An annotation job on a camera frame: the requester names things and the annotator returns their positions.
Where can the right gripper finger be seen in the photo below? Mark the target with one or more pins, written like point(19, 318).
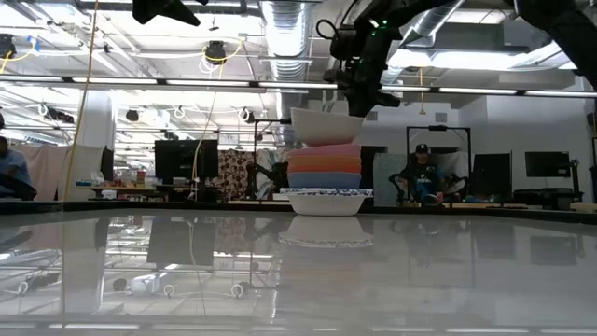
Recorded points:
point(361, 103)
point(387, 99)

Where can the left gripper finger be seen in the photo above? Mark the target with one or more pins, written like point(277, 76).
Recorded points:
point(161, 10)

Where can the beige bowl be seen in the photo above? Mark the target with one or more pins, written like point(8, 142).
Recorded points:
point(326, 126)

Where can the pink bowl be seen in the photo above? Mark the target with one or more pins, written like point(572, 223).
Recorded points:
point(324, 150)

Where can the orange bowl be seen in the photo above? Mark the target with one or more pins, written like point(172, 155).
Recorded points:
point(324, 160)

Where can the red bowl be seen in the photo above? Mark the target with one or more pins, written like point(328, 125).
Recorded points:
point(324, 168)

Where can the blue patterned paper bowl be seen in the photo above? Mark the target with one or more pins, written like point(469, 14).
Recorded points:
point(326, 191)
point(326, 205)

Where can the black background robot arm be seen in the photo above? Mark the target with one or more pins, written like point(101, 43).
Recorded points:
point(270, 175)

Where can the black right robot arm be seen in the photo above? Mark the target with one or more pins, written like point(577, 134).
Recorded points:
point(559, 23)

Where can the black ceiling device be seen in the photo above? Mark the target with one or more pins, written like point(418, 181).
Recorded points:
point(216, 51)

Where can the long ceiling light strip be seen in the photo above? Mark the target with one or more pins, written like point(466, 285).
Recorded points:
point(205, 82)

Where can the seated person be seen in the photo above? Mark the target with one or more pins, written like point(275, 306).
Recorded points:
point(422, 179)

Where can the black computer monitor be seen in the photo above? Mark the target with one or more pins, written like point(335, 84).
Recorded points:
point(548, 164)
point(492, 172)

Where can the brown patterned curtain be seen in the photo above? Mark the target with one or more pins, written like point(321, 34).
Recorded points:
point(233, 172)

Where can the large black television screen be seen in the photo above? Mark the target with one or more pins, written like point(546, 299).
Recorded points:
point(184, 161)

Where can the cluttered workbench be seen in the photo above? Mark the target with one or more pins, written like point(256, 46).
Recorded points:
point(121, 189)

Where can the dark desk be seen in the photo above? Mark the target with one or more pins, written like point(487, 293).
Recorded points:
point(545, 196)

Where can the beige fabric partition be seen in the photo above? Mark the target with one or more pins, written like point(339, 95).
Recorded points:
point(56, 168)

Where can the silver ventilation duct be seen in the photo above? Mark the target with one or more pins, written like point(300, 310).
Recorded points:
point(287, 37)

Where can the black aluminium table frame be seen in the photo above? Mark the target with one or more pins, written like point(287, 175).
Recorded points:
point(140, 205)

